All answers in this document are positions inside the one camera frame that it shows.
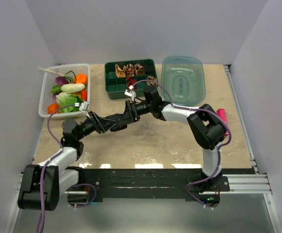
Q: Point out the beige rolled tie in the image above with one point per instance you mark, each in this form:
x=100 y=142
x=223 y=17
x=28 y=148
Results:
x=120 y=72

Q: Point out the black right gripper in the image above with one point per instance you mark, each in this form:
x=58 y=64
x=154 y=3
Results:
x=127 y=118

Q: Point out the orange toy fruit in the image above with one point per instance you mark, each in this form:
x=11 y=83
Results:
x=81 y=78
x=53 y=109

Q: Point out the orange toy fruit upper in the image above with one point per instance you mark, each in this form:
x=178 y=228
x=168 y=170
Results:
x=81 y=78

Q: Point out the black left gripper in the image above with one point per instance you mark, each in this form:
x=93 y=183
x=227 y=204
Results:
x=93 y=121

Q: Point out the clear blue plastic tub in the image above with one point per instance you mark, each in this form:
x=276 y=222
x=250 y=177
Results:
x=183 y=80

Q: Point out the purple toy turnip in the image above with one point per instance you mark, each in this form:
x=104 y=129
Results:
x=61 y=80

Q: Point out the white toy radish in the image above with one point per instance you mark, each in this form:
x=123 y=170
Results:
x=72 y=88

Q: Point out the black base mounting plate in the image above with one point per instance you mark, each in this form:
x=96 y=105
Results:
x=149 y=183

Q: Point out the cream brown floral rolled tie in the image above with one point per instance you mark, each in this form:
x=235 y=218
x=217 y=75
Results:
x=151 y=80

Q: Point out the green toy lettuce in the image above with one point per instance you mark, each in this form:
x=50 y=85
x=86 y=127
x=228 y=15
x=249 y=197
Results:
x=67 y=102

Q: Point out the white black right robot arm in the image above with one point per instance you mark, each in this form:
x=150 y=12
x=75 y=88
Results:
x=209 y=130

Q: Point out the white plastic basket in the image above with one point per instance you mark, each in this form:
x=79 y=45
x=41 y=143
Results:
x=50 y=89

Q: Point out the black orange floral tie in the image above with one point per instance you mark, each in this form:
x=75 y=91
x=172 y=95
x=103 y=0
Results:
x=118 y=127

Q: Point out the orange toy fruit lower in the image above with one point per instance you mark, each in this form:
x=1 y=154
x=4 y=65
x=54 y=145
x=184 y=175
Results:
x=53 y=109

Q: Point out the pink rectangular box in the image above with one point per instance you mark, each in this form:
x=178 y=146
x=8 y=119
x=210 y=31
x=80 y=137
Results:
x=222 y=114

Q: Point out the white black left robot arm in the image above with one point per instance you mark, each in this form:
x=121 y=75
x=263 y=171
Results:
x=42 y=184

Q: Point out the orange navy striped rolled tie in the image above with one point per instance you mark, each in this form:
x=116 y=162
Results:
x=130 y=81

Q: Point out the green divided organizer box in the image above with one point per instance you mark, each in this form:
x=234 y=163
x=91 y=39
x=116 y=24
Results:
x=115 y=87

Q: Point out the multicolour patterned rolled tie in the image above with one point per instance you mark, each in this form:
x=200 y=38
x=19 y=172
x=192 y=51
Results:
x=129 y=70

